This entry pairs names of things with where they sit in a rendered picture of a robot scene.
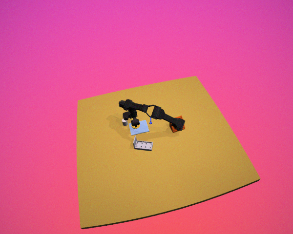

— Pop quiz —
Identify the grey dish rack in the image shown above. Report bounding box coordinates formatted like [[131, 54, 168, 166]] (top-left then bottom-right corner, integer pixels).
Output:
[[133, 136, 153, 151]]

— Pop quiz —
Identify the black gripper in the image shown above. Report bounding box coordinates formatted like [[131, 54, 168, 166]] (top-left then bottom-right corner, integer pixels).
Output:
[[129, 111, 140, 127]]

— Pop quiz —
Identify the light blue mat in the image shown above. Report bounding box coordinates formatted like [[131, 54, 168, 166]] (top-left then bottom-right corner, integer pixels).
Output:
[[129, 120, 149, 136]]

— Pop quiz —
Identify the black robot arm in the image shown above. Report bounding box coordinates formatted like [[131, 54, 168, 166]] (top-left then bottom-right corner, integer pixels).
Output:
[[119, 99, 185, 131]]

